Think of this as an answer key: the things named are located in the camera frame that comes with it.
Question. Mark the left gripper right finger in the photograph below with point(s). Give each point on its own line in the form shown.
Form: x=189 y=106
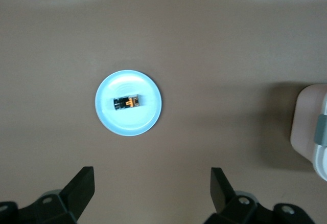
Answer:
x=224 y=201

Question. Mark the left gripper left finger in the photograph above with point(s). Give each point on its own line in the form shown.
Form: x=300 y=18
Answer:
x=71 y=201

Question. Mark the white lidded storage box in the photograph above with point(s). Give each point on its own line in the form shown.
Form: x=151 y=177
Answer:
x=304 y=121

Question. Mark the grey box latch clip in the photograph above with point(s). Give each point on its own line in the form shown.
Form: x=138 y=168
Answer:
x=321 y=130

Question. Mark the light blue round plate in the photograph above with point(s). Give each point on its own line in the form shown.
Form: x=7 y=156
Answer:
x=127 y=124

